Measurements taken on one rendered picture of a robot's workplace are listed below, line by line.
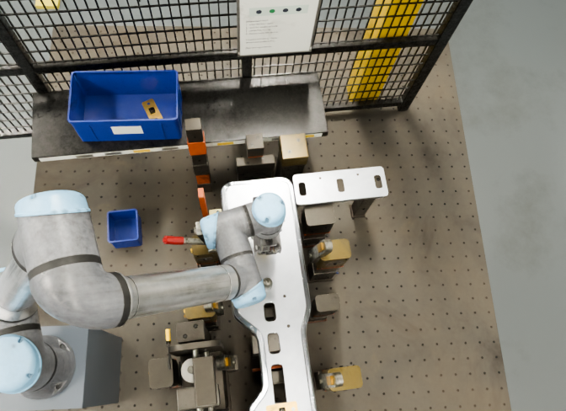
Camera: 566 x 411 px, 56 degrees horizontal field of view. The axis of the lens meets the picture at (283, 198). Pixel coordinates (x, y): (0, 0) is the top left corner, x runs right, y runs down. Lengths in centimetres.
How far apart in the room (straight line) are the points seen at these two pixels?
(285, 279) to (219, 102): 59
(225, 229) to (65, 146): 71
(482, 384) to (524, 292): 100
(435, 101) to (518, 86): 117
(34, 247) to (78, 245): 7
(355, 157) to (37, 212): 135
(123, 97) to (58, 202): 86
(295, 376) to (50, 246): 84
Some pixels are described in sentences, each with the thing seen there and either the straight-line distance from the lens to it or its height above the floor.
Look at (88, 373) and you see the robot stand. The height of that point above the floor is 106.
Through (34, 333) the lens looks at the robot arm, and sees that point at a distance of 132.
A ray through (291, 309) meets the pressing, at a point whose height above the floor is 100.
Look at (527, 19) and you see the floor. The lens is 364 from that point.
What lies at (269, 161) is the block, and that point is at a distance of 166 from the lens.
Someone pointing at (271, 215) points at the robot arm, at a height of 142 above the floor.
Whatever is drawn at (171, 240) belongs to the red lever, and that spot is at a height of 114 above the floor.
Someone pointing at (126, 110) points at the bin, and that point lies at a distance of 173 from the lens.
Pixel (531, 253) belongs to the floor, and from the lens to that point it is 297.
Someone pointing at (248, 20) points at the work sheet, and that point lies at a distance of 153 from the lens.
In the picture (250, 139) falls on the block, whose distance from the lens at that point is 160.
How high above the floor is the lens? 252
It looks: 70 degrees down
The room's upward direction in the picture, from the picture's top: 12 degrees clockwise
